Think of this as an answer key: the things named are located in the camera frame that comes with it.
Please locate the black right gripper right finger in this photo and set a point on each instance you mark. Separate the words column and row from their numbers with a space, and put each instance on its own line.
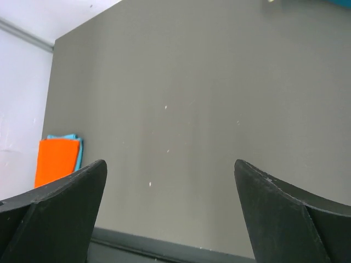
column 288, row 224

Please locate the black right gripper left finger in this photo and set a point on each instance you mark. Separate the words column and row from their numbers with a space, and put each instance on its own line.
column 54, row 222

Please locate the orange folded t shirt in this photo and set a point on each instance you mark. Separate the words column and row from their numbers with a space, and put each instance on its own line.
column 56, row 159

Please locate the teal plastic basket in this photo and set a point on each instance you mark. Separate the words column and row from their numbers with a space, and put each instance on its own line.
column 338, row 3

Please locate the left aluminium corner post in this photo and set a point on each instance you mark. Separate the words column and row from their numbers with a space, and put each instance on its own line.
column 26, row 36

